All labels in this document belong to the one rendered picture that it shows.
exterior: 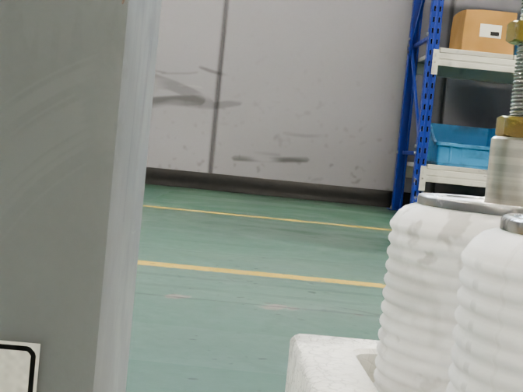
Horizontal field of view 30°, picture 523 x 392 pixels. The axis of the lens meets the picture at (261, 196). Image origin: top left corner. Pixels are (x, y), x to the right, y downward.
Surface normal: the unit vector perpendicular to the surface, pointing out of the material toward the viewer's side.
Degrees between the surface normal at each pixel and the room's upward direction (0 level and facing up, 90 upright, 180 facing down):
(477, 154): 95
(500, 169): 90
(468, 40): 91
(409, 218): 57
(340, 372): 0
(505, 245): 43
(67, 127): 90
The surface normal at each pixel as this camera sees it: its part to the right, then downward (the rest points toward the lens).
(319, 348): 0.10, -0.99
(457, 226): -0.46, -0.55
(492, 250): -0.75, -0.60
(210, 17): 0.01, 0.05
